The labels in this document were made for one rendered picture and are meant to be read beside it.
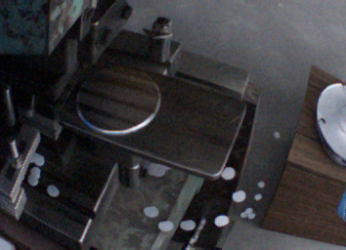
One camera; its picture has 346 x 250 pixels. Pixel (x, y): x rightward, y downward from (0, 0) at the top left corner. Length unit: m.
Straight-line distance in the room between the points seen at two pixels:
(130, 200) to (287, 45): 1.38
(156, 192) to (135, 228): 0.08
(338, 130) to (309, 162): 0.14
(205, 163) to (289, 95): 1.22
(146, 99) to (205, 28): 1.32
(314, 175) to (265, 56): 0.82
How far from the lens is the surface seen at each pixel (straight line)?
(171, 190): 0.99
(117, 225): 0.95
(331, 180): 1.45
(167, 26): 1.02
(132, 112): 0.90
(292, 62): 2.18
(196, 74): 1.15
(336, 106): 1.55
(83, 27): 0.70
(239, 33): 2.23
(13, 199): 0.88
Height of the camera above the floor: 1.47
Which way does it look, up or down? 51 degrees down
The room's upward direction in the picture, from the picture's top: 5 degrees clockwise
